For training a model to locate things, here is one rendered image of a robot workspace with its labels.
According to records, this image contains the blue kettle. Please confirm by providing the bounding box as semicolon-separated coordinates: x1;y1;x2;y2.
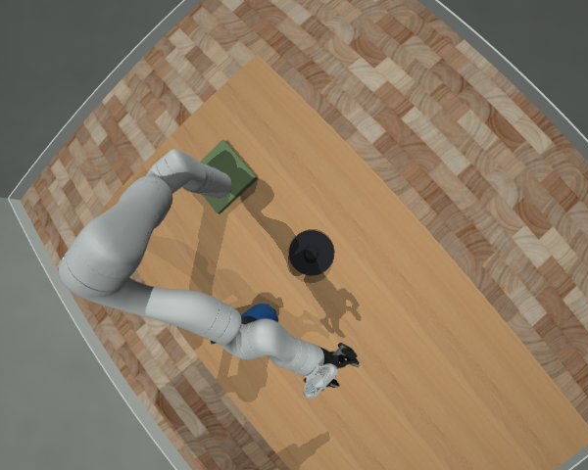
241;304;278;324

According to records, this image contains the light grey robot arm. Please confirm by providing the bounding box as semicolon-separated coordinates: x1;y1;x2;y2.
59;149;338;399

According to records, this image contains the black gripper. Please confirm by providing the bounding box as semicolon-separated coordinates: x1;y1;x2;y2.
320;343;360;388

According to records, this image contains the black round disk with center stud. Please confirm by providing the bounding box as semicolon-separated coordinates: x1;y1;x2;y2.
289;230;334;276

